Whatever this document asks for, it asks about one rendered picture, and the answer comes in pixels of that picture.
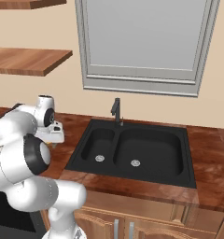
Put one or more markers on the grey framed window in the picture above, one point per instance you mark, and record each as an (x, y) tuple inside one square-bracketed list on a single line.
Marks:
[(145, 37)]

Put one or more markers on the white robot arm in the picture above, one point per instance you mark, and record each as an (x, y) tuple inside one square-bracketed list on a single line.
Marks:
[(30, 186)]

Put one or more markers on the silver sink drain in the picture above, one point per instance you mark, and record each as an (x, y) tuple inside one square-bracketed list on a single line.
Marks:
[(100, 158), (135, 162)]

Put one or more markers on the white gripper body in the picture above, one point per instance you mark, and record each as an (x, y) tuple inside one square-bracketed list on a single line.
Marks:
[(51, 136)]

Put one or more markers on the wooden panel under sink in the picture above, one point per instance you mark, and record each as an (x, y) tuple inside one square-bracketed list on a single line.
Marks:
[(129, 205)]

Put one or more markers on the black double basin sink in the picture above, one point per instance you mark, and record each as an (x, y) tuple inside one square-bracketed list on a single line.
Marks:
[(148, 149)]

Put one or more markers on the black appliance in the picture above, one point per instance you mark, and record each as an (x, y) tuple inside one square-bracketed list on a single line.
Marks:
[(11, 222)]

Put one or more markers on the black tap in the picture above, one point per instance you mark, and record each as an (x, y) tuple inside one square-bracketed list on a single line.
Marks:
[(117, 109)]

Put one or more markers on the wooden wall shelf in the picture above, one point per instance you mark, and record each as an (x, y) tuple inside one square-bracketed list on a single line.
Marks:
[(23, 60), (23, 3)]

